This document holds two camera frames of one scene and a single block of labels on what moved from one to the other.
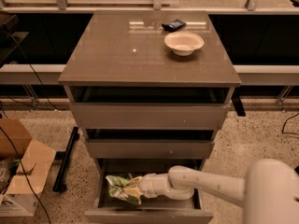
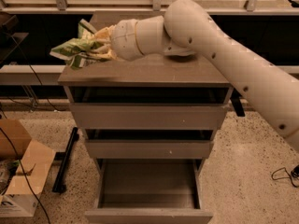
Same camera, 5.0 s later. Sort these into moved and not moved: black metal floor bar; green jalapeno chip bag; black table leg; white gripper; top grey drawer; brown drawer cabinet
Moved: white gripper; green jalapeno chip bag
Not moved: top grey drawer; black table leg; brown drawer cabinet; black metal floor bar
